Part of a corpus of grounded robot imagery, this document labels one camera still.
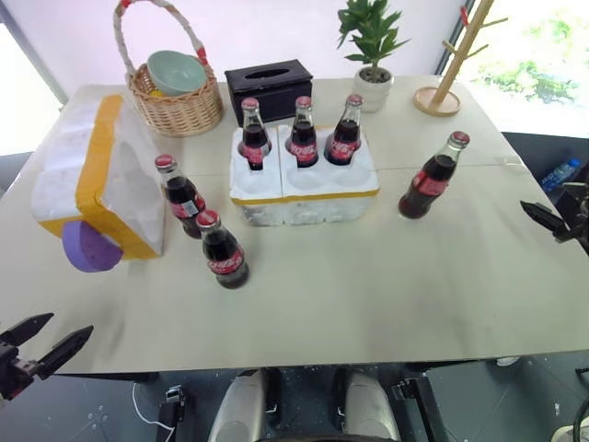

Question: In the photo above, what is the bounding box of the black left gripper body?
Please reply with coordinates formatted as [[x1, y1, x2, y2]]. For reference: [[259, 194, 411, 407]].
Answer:
[[0, 342, 45, 402]]

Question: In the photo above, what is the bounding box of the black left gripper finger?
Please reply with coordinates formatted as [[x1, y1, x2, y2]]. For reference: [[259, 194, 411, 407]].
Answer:
[[34, 325, 95, 380], [0, 312, 55, 344]]

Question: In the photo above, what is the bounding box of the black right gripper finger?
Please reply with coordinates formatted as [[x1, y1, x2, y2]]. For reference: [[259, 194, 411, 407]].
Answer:
[[520, 200, 572, 244]]

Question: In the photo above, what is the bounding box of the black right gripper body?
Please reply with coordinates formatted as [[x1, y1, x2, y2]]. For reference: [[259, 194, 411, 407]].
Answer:
[[557, 182, 589, 254]]

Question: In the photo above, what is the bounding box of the purple round disc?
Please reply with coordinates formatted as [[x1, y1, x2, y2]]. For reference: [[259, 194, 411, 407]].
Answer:
[[61, 221, 122, 274]]

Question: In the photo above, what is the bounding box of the glass cola bottle red cap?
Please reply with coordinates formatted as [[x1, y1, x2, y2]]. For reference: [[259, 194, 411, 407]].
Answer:
[[154, 154, 208, 240], [195, 209, 251, 291], [398, 130, 472, 221], [323, 93, 365, 167], [237, 97, 273, 172], [285, 95, 320, 169]]

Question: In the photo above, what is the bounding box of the large white foam box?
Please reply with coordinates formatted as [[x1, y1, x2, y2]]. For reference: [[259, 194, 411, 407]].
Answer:
[[30, 93, 168, 263]]

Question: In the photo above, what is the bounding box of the white foam bottle crate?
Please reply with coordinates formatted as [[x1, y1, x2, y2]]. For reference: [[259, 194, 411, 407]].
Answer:
[[229, 122, 381, 228]]

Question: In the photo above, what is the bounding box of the black tissue box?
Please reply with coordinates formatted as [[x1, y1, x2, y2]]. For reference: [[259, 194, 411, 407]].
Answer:
[[224, 57, 315, 127]]

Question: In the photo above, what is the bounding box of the blue plastic water bottle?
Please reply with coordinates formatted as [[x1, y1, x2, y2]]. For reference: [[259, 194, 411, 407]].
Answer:
[[539, 157, 583, 194]]

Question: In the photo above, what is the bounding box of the wooden peg rack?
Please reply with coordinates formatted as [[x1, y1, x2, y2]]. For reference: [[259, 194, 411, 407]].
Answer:
[[412, 0, 510, 118]]

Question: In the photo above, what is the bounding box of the silver robot left leg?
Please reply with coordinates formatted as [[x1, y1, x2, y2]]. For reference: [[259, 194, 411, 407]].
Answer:
[[208, 367, 278, 442]]

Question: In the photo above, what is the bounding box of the silver robot leg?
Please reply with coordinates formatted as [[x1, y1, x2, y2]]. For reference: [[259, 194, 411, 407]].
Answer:
[[339, 366, 402, 442], [208, 367, 278, 442]]

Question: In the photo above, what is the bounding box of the white plant pot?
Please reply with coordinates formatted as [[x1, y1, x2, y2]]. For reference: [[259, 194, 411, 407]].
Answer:
[[352, 65, 396, 114]]

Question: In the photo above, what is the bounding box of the green leafy plant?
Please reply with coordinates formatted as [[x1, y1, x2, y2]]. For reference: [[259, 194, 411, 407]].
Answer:
[[336, 0, 411, 84]]

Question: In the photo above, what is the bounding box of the silver robot right leg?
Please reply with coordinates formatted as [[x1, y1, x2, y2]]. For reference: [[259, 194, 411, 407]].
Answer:
[[339, 366, 402, 442]]

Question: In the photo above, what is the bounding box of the pale green bowl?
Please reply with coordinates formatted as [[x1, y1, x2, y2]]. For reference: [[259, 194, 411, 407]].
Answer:
[[146, 50, 209, 99]]

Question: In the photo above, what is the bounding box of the white floor cable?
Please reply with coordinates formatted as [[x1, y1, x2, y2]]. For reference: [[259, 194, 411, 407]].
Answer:
[[132, 380, 177, 442]]

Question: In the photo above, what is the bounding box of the black table frame leg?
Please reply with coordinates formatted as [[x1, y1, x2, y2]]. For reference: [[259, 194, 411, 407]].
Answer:
[[389, 376, 448, 442], [155, 385, 186, 442]]

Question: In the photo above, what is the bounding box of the wicker basket with handle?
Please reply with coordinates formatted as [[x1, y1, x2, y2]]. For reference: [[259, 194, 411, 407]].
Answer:
[[112, 0, 225, 138]]

